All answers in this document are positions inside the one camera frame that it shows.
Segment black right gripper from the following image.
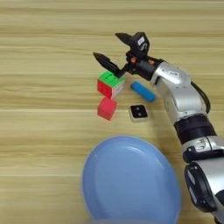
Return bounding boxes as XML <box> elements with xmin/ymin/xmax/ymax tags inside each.
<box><xmin>93</xmin><ymin>31</ymin><xmax>165</xmax><ymax>81</ymax></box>

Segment multicolour Rubik's cube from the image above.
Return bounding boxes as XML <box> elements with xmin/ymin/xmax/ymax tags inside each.
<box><xmin>96</xmin><ymin>70</ymin><xmax>127</xmax><ymax>100</ymax></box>

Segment blue rectangular block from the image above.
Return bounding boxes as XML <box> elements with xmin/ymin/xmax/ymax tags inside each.
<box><xmin>129</xmin><ymin>80</ymin><xmax>158</xmax><ymax>103</ymax></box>

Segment red cube block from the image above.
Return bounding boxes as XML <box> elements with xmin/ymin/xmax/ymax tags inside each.
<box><xmin>96</xmin><ymin>96</ymin><xmax>118</xmax><ymax>122</ymax></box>

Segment light blue round plate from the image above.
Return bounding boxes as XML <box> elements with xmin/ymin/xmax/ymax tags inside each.
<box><xmin>81</xmin><ymin>135</ymin><xmax>182</xmax><ymax>224</ymax></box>

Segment black box with white label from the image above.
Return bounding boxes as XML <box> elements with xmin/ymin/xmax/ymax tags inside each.
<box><xmin>129</xmin><ymin>31</ymin><xmax>151</xmax><ymax>60</ymax></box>

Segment small black and white square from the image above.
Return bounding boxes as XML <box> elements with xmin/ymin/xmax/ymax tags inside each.
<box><xmin>128</xmin><ymin>103</ymin><xmax>149</xmax><ymax>123</ymax></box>

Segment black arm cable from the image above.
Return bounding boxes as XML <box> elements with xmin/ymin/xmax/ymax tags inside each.
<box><xmin>191</xmin><ymin>81</ymin><xmax>212</xmax><ymax>115</ymax></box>

